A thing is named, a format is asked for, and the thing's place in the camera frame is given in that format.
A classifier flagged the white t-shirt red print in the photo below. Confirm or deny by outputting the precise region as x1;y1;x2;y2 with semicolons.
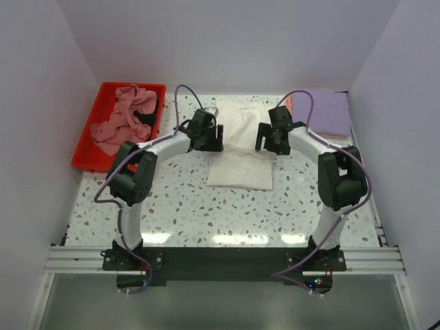
206;100;273;191

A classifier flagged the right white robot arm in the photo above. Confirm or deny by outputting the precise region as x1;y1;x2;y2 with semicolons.
255;106;371;271

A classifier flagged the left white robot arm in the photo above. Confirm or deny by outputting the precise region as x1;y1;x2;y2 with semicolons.
102;109;223;271

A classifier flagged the black garment in bin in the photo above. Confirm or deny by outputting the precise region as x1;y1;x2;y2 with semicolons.
133;98;163;142

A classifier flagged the folded purple t-shirt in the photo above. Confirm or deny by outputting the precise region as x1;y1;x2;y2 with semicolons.
290;88;351;137

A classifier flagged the pink crumpled t-shirt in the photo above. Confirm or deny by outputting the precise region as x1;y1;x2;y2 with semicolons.
90;85;157;156

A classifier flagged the red plastic bin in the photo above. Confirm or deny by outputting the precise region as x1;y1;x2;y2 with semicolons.
71;82;166;173

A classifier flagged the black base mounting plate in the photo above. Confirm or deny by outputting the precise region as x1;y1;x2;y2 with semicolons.
102;245;348;289

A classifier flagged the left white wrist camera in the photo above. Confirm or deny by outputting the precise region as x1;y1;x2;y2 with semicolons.
205;107;219;118

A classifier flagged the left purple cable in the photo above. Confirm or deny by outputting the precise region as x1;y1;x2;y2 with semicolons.
93;85;207;295

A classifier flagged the aluminium extrusion rail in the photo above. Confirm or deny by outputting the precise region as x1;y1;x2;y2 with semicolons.
43;245;406;275

